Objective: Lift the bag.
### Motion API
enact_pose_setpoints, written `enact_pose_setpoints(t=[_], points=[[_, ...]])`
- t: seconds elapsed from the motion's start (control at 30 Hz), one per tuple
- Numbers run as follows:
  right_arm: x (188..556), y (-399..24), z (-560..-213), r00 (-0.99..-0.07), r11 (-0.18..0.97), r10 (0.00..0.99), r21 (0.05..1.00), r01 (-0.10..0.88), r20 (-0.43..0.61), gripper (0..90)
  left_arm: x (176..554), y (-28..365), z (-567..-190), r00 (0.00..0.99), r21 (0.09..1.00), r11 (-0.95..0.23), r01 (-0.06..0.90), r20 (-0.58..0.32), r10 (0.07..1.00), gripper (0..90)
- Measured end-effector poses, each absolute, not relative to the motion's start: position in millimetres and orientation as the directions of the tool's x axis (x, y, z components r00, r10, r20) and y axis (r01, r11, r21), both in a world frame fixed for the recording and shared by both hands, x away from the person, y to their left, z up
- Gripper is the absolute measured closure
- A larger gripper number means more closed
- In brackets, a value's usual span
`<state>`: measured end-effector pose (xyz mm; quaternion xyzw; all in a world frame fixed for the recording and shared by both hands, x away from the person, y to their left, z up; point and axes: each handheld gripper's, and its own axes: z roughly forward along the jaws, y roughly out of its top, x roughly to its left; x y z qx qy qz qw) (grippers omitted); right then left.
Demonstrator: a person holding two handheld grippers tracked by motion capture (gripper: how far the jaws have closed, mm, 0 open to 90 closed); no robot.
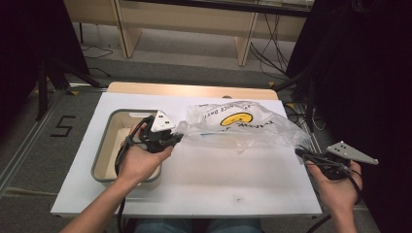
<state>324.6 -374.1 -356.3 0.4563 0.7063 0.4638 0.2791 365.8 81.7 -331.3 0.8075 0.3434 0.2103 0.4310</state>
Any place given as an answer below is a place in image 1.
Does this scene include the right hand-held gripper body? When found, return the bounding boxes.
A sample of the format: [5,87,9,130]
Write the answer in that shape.
[322,140,379,180]

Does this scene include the black metal stand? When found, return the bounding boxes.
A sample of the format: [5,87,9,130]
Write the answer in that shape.
[273,67,318,132]
[35,57,102,121]

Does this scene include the light wooden desk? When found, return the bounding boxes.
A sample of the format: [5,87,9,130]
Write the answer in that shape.
[63,0,314,67]

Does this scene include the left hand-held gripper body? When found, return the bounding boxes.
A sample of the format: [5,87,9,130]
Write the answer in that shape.
[139,110,178,153]

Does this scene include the bundle of black cables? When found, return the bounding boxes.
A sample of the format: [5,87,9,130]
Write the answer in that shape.
[249,13,294,81]

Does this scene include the beige bin with grey rim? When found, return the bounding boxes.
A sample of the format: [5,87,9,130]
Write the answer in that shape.
[90,109,167,189]

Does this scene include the black curtain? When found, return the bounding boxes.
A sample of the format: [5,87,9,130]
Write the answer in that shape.
[0,0,91,137]
[285,0,412,233]

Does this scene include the person's legs in jeans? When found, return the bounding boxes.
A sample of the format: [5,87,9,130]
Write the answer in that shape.
[135,217,263,233]

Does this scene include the clear plastic bag yellow smiley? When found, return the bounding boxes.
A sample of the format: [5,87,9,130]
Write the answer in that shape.
[174,100,312,154]

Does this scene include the person's left hand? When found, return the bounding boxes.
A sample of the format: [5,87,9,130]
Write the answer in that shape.
[117,124,174,185]

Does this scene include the black floor cable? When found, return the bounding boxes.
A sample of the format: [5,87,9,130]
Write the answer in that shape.
[80,44,115,79]

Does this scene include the white table board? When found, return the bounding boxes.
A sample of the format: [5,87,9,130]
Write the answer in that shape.
[51,91,324,218]

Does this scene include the person's right hand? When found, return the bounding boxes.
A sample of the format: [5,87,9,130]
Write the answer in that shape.
[305,160,363,216]

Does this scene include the metal floor rail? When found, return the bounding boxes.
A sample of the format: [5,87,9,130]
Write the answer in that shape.
[299,103,359,233]
[0,93,62,195]

